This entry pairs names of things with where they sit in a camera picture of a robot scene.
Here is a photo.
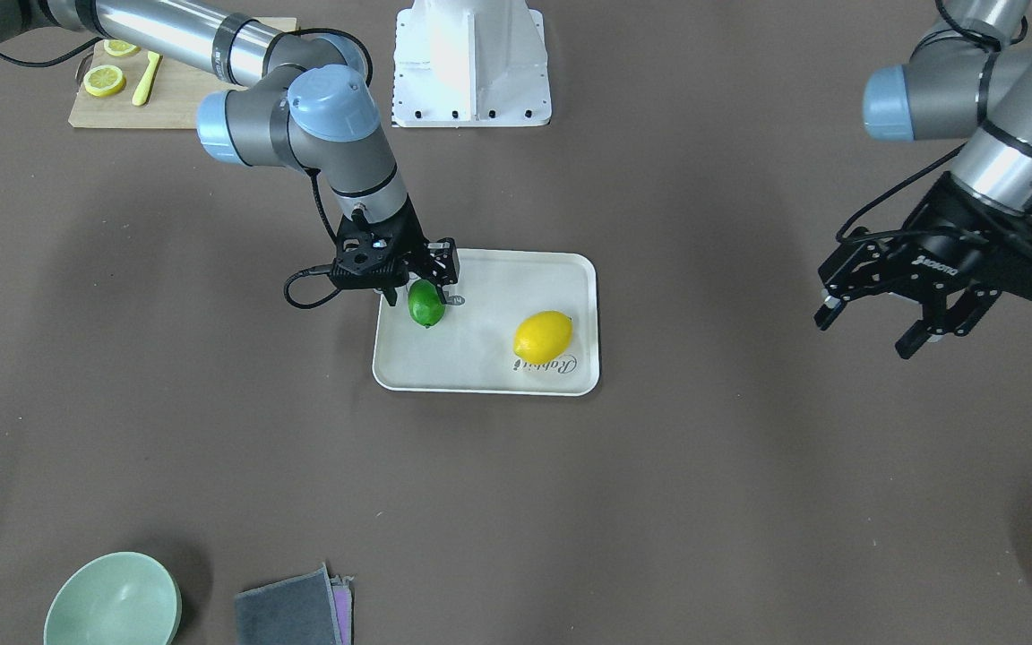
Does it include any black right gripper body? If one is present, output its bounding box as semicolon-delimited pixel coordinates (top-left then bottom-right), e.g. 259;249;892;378
328;199;460;290

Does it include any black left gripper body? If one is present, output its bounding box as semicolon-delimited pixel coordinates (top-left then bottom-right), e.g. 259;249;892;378
818;173;1032;336

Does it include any green lime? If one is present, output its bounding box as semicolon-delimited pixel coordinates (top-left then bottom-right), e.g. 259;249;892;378
407;280;446;328

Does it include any yellow lemon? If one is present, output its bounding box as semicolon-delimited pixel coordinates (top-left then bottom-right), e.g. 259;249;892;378
512;310;573;365

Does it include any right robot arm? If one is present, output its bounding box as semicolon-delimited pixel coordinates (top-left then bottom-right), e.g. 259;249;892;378
0;1;459;305

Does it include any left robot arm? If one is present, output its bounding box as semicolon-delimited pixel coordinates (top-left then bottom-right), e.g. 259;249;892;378
814;1;1032;359

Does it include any cream serving tray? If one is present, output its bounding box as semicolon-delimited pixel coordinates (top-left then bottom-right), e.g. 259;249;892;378
372;249;601;396

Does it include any wooden cutting board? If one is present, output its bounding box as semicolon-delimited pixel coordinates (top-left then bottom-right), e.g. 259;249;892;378
68;1;297;130

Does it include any yellow plastic knife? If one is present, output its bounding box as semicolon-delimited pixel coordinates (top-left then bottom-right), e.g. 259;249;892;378
131;50;163;108

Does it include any grey folded cloth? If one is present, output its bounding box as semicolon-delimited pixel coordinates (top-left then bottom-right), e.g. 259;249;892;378
234;566;355;644

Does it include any green ceramic bowl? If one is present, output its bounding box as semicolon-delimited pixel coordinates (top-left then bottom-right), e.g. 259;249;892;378
42;552;183;644

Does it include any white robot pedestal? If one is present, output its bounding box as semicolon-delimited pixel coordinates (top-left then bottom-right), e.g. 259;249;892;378
391;1;553;128

